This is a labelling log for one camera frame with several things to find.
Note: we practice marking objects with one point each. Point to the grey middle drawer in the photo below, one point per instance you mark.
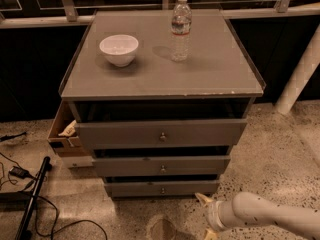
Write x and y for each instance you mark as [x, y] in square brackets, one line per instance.
[159, 166]

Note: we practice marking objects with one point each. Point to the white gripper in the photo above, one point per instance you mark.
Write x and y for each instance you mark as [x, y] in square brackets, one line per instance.
[212, 214]

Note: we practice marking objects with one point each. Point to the black pole stand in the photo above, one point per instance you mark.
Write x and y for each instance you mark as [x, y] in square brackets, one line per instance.
[33, 195]

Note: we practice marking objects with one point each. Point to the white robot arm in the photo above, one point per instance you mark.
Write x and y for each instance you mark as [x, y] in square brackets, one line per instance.
[251, 210]

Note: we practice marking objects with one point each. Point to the metal window railing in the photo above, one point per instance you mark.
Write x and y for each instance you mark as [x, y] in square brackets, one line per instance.
[28, 13]

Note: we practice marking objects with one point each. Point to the grey drawer cabinet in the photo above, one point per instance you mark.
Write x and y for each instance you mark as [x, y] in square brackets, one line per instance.
[218, 80]

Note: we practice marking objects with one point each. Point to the black power adapter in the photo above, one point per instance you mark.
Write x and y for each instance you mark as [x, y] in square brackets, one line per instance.
[19, 172]

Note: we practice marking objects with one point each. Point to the clear plastic water bottle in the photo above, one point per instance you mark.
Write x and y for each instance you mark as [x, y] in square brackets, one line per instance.
[180, 30]

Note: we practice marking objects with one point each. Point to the white diagonal pillar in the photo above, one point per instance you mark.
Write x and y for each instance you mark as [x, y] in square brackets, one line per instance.
[301, 75]

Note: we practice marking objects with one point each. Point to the grey bottom drawer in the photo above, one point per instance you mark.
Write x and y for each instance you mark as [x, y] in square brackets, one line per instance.
[168, 188]

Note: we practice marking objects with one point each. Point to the white ceramic bowl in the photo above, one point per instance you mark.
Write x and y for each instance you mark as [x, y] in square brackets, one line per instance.
[119, 50]

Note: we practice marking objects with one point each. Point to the grey top drawer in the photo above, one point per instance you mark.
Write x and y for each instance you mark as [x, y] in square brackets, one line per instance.
[160, 134]

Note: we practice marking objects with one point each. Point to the grey drawer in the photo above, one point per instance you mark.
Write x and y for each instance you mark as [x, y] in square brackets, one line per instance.
[160, 134]
[168, 188]
[159, 166]

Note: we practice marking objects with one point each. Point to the cardboard box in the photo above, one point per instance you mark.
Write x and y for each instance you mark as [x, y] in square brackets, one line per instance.
[64, 140]

